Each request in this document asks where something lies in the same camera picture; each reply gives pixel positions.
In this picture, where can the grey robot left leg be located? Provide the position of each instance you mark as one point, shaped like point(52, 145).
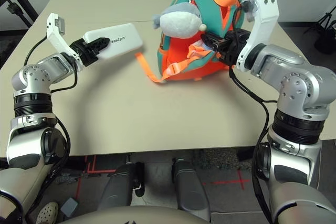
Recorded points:
point(118, 187)

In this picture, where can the white perforated shoe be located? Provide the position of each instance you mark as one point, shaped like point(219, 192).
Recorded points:
point(47, 213)

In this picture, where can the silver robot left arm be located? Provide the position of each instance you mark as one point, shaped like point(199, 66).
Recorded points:
point(31, 77)

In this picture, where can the black frame side table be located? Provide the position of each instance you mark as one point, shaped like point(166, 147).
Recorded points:
point(26, 5)

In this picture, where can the white rectangular pencil case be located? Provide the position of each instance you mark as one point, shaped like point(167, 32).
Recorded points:
point(123, 40)

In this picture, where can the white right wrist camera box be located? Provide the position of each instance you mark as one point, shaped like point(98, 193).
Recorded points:
point(262, 11)

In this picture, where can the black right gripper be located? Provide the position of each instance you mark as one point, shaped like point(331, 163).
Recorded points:
point(232, 47)

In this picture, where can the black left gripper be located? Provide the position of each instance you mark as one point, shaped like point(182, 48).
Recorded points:
point(84, 53)

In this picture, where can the beige robot torso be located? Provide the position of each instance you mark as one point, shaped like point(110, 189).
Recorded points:
point(131, 214)

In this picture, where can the black equipment bag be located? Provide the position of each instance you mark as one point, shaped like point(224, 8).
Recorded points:
point(326, 44)

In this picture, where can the teal and orange backpack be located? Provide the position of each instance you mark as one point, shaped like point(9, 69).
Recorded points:
point(183, 61)

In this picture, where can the grey robot leg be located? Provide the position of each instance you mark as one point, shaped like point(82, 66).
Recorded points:
point(118, 187)
point(189, 190)

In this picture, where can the grey foot pedal box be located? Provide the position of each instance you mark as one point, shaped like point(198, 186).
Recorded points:
point(69, 207)

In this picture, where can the black tripod stand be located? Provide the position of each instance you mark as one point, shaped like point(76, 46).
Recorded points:
point(321, 19)

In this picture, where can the grey robot right leg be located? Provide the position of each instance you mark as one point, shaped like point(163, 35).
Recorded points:
point(189, 190)

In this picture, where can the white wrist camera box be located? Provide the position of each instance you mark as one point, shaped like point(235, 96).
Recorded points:
point(53, 28)
point(262, 11)

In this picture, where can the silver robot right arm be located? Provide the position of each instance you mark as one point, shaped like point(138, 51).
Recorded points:
point(302, 85)

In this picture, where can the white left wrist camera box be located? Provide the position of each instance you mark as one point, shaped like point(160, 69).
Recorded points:
point(53, 28)

